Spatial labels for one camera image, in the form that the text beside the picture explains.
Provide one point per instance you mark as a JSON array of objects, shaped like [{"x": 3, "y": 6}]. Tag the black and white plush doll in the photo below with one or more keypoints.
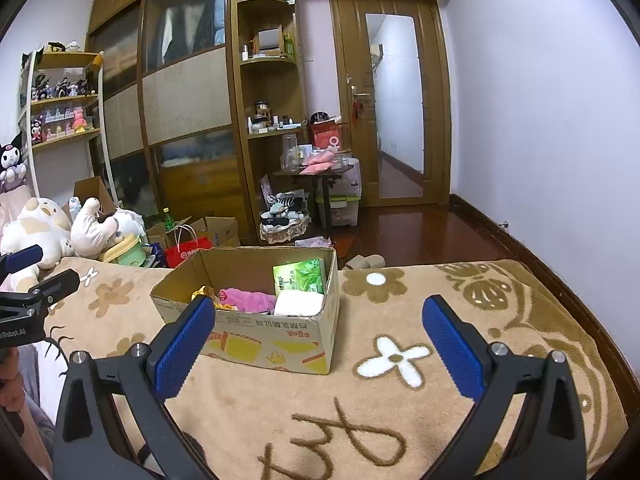
[{"x": 12, "y": 160}]

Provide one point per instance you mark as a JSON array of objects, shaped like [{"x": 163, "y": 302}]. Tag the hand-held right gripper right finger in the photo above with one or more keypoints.
[{"x": 452, "y": 345}]

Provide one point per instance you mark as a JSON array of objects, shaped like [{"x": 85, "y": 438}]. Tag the red doormat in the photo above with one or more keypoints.
[{"x": 344, "y": 246}]

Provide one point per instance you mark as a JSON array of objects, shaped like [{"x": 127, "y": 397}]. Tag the pink packets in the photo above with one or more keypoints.
[{"x": 317, "y": 161}]

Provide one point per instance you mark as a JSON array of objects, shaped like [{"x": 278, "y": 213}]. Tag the lace trimmed basket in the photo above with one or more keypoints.
[{"x": 282, "y": 227}]

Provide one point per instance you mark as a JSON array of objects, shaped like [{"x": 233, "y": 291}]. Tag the wooden corner shelf unit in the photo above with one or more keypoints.
[{"x": 270, "y": 65}]

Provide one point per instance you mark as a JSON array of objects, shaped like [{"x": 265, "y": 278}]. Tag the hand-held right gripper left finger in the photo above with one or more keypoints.
[{"x": 182, "y": 345}]

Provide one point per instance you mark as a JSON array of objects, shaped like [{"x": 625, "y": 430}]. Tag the clear plastic jar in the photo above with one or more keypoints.
[{"x": 290, "y": 152}]

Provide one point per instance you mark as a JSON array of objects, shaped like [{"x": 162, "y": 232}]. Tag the grey cloth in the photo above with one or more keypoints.
[{"x": 40, "y": 385}]

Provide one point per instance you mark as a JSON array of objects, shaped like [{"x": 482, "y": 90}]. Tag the green snack packet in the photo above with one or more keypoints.
[{"x": 300, "y": 277}]

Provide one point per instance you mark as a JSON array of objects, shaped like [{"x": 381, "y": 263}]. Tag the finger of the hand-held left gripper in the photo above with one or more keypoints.
[
  {"x": 50, "y": 285},
  {"x": 22, "y": 257}
]

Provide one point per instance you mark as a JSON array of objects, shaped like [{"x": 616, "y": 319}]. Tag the small side table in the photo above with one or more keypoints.
[{"x": 320, "y": 175}]

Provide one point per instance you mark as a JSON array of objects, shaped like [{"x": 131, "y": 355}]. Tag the beige slipper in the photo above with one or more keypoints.
[
  {"x": 354, "y": 264},
  {"x": 375, "y": 261}
]

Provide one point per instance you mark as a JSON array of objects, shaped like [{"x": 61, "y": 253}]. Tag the red paper bag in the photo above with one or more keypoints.
[{"x": 187, "y": 252}]

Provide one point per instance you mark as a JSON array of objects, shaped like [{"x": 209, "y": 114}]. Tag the person's left hand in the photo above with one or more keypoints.
[{"x": 10, "y": 380}]

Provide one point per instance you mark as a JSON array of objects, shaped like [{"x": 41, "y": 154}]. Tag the red gift bag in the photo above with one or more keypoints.
[{"x": 327, "y": 135}]

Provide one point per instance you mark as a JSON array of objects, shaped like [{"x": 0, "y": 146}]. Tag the yellow dog plush toy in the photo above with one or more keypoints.
[{"x": 201, "y": 291}]

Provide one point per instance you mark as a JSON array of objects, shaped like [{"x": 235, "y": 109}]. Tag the beige flower printed blanket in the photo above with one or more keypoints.
[{"x": 450, "y": 300}]

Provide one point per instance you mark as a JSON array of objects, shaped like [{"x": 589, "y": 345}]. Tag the open brown cardboard box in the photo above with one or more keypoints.
[{"x": 87, "y": 192}]

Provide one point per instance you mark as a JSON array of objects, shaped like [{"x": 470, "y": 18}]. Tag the green and yellow toy pot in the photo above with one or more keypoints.
[{"x": 127, "y": 252}]

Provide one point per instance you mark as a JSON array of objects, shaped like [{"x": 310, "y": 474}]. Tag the wooden door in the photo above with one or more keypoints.
[{"x": 350, "y": 160}]

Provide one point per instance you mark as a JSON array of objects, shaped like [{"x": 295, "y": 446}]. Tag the small brown cardboard box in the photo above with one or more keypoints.
[{"x": 222, "y": 232}]

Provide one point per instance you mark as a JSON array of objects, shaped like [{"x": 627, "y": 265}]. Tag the pink plush toy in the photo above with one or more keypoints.
[{"x": 247, "y": 300}]

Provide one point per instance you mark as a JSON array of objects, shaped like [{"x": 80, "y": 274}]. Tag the clear plastic storage box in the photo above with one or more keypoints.
[{"x": 345, "y": 200}]

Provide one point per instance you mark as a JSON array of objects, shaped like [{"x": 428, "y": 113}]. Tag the white fuzzy plush toy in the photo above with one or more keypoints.
[{"x": 127, "y": 225}]

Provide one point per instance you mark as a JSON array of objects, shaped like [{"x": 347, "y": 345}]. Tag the green bottle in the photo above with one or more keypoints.
[{"x": 170, "y": 220}]

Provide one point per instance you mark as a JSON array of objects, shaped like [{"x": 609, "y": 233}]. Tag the printed cardboard box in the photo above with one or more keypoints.
[{"x": 295, "y": 340}]

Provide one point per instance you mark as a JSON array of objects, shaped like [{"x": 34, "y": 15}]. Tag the white tan spotted plush toy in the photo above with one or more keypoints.
[{"x": 35, "y": 230}]

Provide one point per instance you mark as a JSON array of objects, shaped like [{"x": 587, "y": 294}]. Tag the white rabbit plush toy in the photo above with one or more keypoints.
[{"x": 90, "y": 230}]

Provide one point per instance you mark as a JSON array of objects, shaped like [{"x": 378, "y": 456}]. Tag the ladder shelf with figures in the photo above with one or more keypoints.
[{"x": 65, "y": 105}]

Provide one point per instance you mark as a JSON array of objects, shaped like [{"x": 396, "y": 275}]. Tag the wooden wardrobe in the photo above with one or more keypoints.
[{"x": 185, "y": 95}]

